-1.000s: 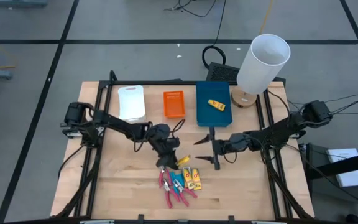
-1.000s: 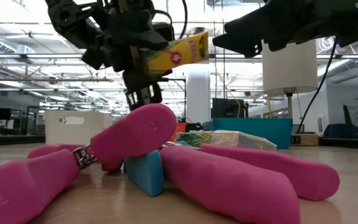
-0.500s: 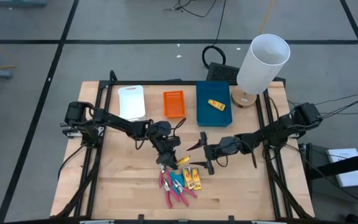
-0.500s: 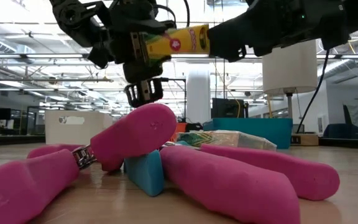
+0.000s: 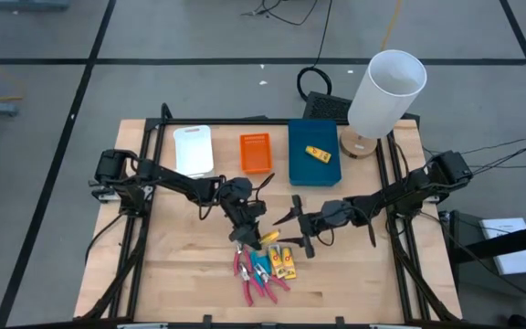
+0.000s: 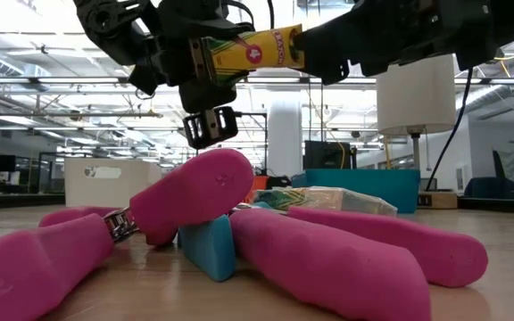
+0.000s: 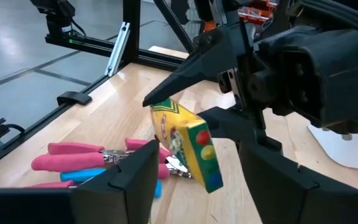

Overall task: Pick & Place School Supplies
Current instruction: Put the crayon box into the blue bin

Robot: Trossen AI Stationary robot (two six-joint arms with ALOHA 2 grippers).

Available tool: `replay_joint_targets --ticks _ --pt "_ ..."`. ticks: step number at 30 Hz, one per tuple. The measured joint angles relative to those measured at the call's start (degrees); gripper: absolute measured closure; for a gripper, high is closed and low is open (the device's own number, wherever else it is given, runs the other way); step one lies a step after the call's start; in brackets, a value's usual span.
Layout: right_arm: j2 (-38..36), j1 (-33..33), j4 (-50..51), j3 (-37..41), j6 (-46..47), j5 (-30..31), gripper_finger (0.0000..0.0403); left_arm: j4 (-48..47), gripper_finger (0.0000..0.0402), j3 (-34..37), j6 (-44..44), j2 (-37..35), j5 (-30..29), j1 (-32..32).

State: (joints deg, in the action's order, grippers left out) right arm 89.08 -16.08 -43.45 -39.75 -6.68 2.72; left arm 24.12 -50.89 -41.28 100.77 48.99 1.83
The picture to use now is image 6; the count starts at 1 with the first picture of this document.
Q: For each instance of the orange plastic basket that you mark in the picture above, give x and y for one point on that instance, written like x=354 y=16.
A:
x=259 y=185

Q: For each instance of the white building column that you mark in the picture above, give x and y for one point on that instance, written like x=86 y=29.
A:
x=285 y=138

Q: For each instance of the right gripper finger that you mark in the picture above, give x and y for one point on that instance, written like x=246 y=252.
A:
x=319 y=49

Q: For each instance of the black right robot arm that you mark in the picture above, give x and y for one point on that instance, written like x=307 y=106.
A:
x=507 y=27

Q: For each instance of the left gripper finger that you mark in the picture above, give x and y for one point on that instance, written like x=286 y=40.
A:
x=194 y=29
x=208 y=96

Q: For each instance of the yellow green crayon box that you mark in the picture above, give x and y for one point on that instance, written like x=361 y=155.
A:
x=310 y=198

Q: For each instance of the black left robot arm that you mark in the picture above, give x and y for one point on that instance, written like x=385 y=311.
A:
x=105 y=22

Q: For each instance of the blue eraser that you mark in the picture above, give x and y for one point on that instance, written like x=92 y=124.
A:
x=210 y=249

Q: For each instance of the yellow packets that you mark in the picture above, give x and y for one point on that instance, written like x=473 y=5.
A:
x=257 y=53

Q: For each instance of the white shade table lamp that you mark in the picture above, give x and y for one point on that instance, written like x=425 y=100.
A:
x=415 y=98

